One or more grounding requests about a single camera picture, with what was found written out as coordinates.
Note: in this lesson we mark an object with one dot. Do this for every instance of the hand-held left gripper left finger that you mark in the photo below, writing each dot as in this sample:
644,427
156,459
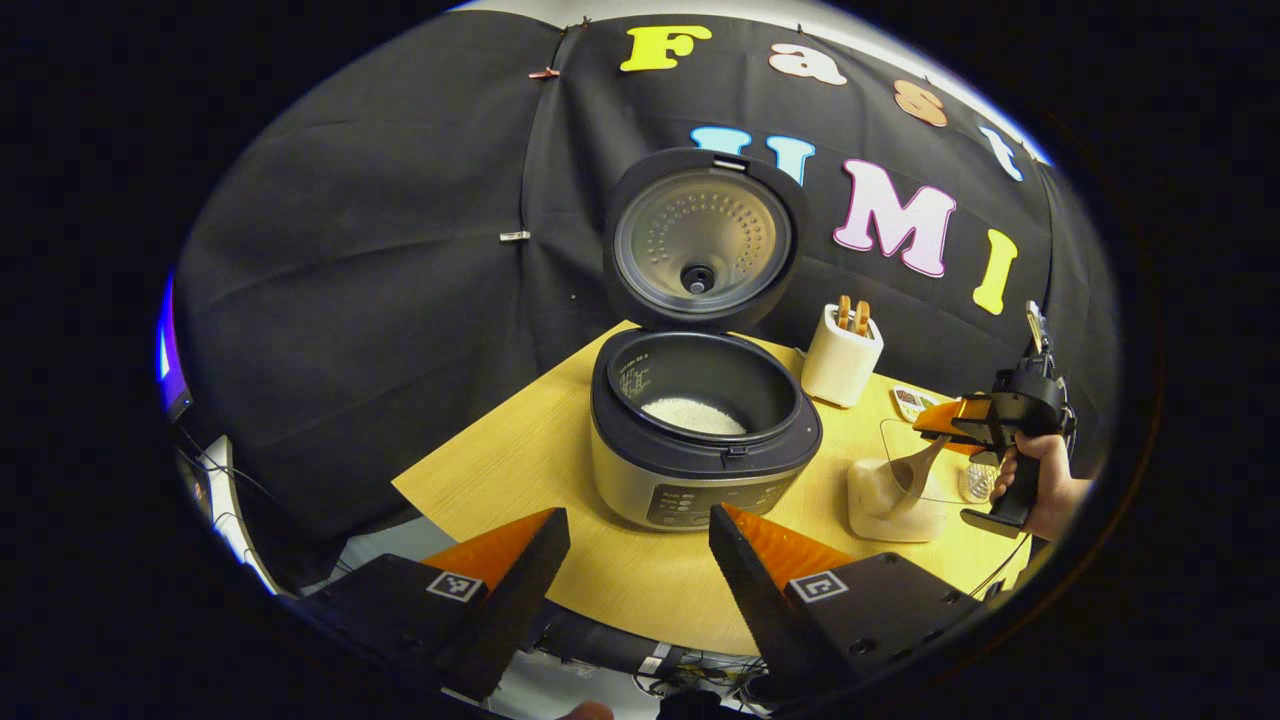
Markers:
520,600

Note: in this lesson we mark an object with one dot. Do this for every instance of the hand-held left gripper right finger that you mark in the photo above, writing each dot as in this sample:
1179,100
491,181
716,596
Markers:
755,610

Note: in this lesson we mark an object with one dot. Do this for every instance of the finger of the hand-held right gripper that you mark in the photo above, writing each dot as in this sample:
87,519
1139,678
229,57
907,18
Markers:
955,418

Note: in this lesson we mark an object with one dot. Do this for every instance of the clear box of rice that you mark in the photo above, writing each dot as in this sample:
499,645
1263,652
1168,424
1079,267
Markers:
880,510

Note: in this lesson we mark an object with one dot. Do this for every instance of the dark lidded rice cooker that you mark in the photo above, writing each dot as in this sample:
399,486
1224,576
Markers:
640,480

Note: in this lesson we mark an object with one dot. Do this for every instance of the white divided bean dish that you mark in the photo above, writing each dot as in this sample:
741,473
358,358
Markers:
912,403

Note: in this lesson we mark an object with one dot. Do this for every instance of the white toaster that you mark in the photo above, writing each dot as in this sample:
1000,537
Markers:
838,365

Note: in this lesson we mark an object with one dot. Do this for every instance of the toasted bread slice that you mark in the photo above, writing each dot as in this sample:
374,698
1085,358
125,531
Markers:
862,318
845,313

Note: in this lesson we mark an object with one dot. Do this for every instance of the white side desk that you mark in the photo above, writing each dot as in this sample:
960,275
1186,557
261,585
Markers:
235,510

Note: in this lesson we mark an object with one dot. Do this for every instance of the black backdrop cloth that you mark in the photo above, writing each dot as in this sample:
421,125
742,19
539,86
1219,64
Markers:
380,300

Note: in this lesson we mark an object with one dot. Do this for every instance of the computer monitor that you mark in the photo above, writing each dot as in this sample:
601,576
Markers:
170,360

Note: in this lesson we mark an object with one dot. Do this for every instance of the red cloth clip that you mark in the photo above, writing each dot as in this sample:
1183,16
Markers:
544,73

